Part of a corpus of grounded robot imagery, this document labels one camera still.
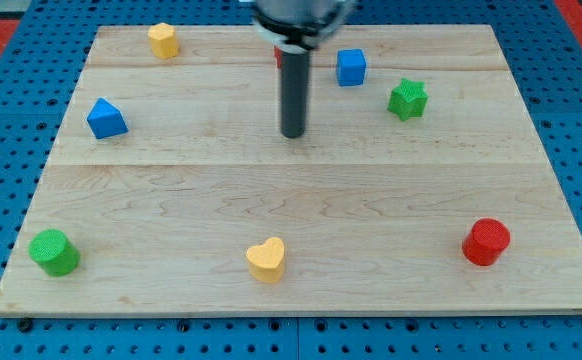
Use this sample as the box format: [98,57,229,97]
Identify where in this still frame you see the red star block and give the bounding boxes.
[274,46,282,69]

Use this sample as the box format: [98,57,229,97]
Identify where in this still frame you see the green star block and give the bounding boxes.
[387,78,428,121]

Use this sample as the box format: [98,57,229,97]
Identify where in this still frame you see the yellow hexagon block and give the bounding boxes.
[147,23,179,59]

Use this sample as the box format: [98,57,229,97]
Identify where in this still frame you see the yellow heart block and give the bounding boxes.
[245,237,285,284]

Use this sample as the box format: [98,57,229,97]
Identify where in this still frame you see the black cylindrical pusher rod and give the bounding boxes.
[280,52,310,139]

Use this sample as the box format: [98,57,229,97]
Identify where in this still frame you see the wooden board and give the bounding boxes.
[0,25,582,319]

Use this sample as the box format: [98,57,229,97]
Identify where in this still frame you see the blue cube block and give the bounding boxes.
[336,49,366,87]

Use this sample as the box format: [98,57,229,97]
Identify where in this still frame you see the blue triangle block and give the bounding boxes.
[87,98,129,140]

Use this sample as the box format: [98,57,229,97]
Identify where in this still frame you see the red cylinder block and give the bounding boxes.
[462,218,511,266]

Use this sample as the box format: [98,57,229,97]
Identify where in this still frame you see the green cylinder block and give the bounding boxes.
[28,229,81,277]

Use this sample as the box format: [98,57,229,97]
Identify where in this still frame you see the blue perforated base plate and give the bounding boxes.
[0,1,582,359]

